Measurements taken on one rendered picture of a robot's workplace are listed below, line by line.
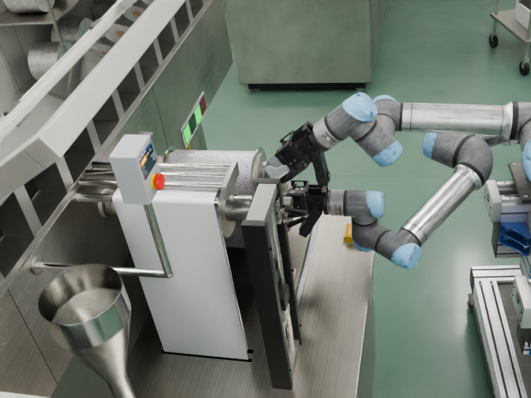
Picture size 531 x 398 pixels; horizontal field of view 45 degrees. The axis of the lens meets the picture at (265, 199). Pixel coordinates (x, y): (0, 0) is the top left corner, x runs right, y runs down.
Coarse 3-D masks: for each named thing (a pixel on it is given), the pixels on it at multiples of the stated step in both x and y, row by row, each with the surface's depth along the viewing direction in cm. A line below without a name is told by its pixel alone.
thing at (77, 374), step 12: (132, 264) 176; (132, 276) 176; (132, 288) 177; (132, 300) 177; (144, 300) 184; (132, 312) 177; (144, 312) 185; (132, 324) 177; (132, 336) 178; (132, 348) 178; (72, 360) 148; (72, 372) 148; (84, 372) 153; (60, 384) 143; (72, 384) 148; (84, 384) 153; (96, 384) 159; (60, 396) 143; (72, 396) 148; (84, 396) 153; (96, 396) 159; (108, 396) 165
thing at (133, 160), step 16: (128, 144) 107; (144, 144) 107; (112, 160) 105; (128, 160) 104; (144, 160) 107; (128, 176) 107; (144, 176) 107; (160, 176) 110; (128, 192) 109; (144, 192) 108
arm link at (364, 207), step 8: (352, 192) 181; (360, 192) 180; (368, 192) 180; (376, 192) 180; (344, 200) 180; (352, 200) 179; (360, 200) 179; (368, 200) 178; (376, 200) 178; (384, 200) 182; (344, 208) 180; (352, 208) 179; (360, 208) 179; (368, 208) 178; (376, 208) 178; (352, 216) 182; (360, 216) 180; (368, 216) 180; (376, 216) 180
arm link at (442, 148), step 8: (424, 136) 200; (432, 136) 197; (440, 136) 195; (448, 136) 194; (456, 136) 193; (464, 136) 192; (472, 136) 192; (480, 136) 204; (488, 136) 206; (496, 136) 210; (424, 144) 199; (432, 144) 196; (440, 144) 195; (448, 144) 193; (456, 144) 192; (488, 144) 208; (496, 144) 213; (504, 144) 222; (512, 144) 220; (424, 152) 201; (432, 152) 198; (440, 152) 195; (448, 152) 193; (456, 152) 191; (440, 160) 197; (448, 160) 194; (456, 160) 192
